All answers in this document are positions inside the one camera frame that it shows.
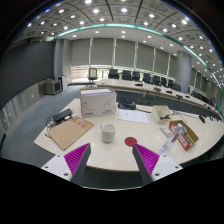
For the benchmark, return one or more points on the small white oblong box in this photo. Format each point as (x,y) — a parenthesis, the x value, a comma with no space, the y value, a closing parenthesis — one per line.
(165,130)

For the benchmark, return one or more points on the white ceramic mug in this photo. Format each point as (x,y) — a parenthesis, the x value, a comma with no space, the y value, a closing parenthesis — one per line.
(108,133)

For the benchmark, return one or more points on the grey box monitor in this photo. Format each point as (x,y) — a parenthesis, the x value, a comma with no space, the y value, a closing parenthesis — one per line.
(53,87)

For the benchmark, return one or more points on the long curved conference desk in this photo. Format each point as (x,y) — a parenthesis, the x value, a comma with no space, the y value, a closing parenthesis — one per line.
(126,85)

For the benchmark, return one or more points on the open white cardboard box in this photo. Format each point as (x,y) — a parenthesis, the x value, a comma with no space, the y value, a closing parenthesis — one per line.
(159,111)

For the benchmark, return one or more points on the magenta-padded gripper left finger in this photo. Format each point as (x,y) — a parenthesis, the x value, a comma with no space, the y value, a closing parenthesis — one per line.
(77,158)

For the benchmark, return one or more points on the brown paper envelope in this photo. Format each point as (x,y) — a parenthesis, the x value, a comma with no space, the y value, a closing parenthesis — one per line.
(68,131)

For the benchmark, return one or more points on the white printed paper sheet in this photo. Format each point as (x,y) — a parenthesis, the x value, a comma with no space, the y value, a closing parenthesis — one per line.
(133,116)

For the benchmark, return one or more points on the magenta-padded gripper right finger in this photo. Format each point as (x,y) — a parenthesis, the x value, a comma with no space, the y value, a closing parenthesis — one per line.
(146,159)

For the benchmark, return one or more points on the flat round red coaster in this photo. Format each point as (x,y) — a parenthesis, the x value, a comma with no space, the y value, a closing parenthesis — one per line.
(130,142)

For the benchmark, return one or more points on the recessed ceiling lights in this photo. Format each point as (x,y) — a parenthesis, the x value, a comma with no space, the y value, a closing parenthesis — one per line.
(96,11)

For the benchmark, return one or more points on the row of black office chairs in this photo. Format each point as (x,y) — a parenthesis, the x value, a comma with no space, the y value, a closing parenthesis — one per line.
(126,74)

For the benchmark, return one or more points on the clear plastic water bottle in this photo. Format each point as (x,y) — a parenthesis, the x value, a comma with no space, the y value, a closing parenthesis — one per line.
(171,139)

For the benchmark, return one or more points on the black power strip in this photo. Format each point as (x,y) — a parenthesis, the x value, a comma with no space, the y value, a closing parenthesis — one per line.
(62,115)

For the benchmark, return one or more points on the white copy paper carton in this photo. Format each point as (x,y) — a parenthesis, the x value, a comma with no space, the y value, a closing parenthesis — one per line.
(97,104)

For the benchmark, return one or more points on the open red cardboard box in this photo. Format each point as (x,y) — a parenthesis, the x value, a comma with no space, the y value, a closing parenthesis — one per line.
(186,138)

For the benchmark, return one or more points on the black desk phone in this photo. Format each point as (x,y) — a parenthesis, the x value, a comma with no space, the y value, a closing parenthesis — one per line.
(127,104)

